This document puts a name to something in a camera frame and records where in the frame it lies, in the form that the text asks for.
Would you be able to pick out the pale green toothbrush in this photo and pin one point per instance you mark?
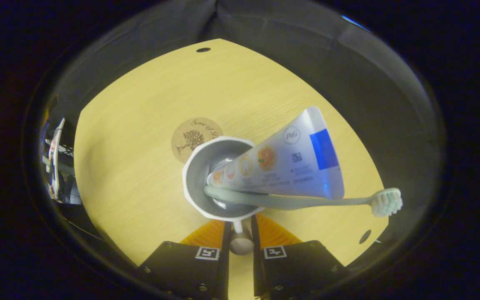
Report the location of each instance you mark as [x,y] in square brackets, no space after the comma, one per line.
[306,202]

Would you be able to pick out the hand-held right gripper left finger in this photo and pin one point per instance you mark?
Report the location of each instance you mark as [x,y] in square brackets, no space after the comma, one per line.
[224,266]

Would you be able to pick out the round wooden coaster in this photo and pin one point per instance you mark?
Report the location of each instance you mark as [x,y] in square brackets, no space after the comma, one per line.
[190,137]

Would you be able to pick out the white toothpaste tube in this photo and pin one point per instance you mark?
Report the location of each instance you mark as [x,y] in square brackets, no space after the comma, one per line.
[290,166]

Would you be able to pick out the light wooden desktop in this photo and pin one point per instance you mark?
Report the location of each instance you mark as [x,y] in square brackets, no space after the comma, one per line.
[140,125]

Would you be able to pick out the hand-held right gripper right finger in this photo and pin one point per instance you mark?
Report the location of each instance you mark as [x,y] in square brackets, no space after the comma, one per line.
[256,266]

